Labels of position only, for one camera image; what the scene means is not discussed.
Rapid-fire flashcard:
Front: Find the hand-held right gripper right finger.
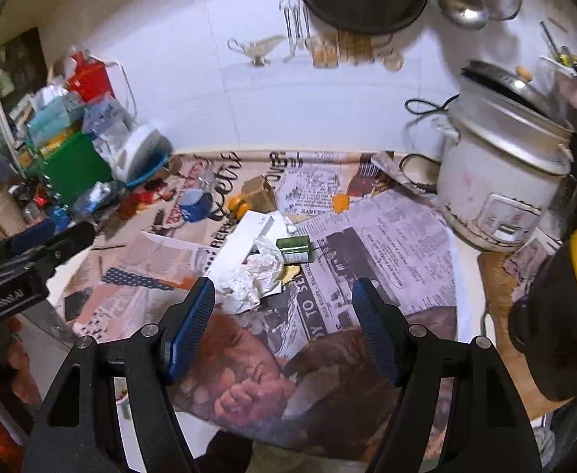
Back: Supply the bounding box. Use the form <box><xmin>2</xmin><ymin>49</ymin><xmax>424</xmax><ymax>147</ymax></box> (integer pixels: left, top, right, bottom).
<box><xmin>352</xmin><ymin>277</ymin><xmax>552</xmax><ymax>473</ymax></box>

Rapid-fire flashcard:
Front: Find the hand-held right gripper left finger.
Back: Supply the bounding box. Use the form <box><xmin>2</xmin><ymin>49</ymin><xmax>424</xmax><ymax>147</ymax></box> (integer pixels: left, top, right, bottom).
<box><xmin>21</xmin><ymin>276</ymin><xmax>216</xmax><ymax>473</ymax></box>

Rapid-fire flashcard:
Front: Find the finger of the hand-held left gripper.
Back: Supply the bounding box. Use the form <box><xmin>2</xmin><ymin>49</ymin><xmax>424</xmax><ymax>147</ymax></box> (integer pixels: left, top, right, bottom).
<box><xmin>37</xmin><ymin>221</ymin><xmax>96</xmax><ymax>277</ymax></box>
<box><xmin>9</xmin><ymin>219</ymin><xmax>58</xmax><ymax>254</ymax></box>

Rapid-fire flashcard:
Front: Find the white paper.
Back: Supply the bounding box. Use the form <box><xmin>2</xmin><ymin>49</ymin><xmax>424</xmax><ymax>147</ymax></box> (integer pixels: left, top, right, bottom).
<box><xmin>217</xmin><ymin>214</ymin><xmax>300</xmax><ymax>315</ymax></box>

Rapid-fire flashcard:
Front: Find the blue and white cup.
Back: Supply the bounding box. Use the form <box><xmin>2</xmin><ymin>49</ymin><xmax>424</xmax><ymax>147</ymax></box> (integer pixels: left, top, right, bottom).
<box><xmin>177</xmin><ymin>188</ymin><xmax>213</xmax><ymax>222</ymax></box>

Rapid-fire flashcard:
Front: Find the small brown cardboard box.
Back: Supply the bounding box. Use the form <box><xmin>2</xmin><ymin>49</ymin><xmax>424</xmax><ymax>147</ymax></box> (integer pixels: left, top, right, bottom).
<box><xmin>240</xmin><ymin>175</ymin><xmax>278</xmax><ymax>212</ymax></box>

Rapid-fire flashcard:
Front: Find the black and white newspaper sheet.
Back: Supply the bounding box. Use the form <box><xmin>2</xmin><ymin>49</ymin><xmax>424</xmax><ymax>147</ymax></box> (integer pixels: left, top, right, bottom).
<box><xmin>273</xmin><ymin>162</ymin><xmax>459</xmax><ymax>317</ymax></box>

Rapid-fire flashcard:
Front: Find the green box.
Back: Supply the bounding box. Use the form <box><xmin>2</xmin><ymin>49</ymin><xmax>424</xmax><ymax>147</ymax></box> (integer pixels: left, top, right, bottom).
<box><xmin>39</xmin><ymin>133</ymin><xmax>114</xmax><ymax>205</ymax></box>

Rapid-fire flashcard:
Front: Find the colour printed newspaper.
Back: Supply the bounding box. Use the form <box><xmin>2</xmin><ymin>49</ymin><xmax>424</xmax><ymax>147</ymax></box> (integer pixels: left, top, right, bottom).
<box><xmin>64</xmin><ymin>150</ymin><xmax>459</xmax><ymax>464</ymax></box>

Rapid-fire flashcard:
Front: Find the flat white paper card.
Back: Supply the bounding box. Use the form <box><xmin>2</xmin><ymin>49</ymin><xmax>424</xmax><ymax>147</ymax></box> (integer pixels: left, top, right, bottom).
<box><xmin>204</xmin><ymin>209</ymin><xmax>282</xmax><ymax>277</ymax></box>

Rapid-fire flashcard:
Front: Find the white and blue bowl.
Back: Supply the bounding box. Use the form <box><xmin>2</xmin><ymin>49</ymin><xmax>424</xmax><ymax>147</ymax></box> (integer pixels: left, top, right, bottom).
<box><xmin>113</xmin><ymin>125</ymin><xmax>173</xmax><ymax>188</ymax></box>

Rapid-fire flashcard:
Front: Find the light blue tissue box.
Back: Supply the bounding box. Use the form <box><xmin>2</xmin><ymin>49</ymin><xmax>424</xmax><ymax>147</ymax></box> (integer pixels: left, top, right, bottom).
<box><xmin>27</xmin><ymin>86</ymin><xmax>86</xmax><ymax>143</ymax></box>

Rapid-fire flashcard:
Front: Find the clear plastic bag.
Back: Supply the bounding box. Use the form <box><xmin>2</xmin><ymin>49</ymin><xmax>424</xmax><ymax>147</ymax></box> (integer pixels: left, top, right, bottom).
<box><xmin>84</xmin><ymin>99</ymin><xmax>136</xmax><ymax>161</ymax></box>

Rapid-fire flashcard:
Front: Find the wooden cutting board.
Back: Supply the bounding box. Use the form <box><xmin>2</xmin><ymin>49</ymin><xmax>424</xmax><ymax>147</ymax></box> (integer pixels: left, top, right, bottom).
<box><xmin>478</xmin><ymin>251</ymin><xmax>555</xmax><ymax>360</ymax></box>

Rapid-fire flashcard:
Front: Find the white rice cooker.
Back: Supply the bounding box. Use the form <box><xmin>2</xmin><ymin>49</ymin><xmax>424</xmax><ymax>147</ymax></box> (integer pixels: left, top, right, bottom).
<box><xmin>433</xmin><ymin>59</ymin><xmax>577</xmax><ymax>253</ymax></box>

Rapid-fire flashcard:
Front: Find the black pot with yellow lid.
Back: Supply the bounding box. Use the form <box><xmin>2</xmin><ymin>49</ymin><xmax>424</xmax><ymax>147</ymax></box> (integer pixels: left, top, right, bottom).
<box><xmin>509</xmin><ymin>223</ymin><xmax>577</xmax><ymax>402</ymax></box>

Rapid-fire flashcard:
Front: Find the steel ladle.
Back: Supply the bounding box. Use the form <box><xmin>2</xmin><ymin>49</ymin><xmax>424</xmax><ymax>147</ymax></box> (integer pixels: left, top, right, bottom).
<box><xmin>436</xmin><ymin>0</ymin><xmax>488</xmax><ymax>29</ymax></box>

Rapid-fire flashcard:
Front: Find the bundle of kitchen utensils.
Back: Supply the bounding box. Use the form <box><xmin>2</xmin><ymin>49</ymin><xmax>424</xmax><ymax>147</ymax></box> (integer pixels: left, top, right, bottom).
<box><xmin>539</xmin><ymin>20</ymin><xmax>577</xmax><ymax>90</ymax></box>

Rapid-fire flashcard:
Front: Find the black power cord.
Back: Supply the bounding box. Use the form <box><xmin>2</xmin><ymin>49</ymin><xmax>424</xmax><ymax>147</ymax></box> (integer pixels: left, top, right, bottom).
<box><xmin>399</xmin><ymin>97</ymin><xmax>459</xmax><ymax>193</ymax></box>

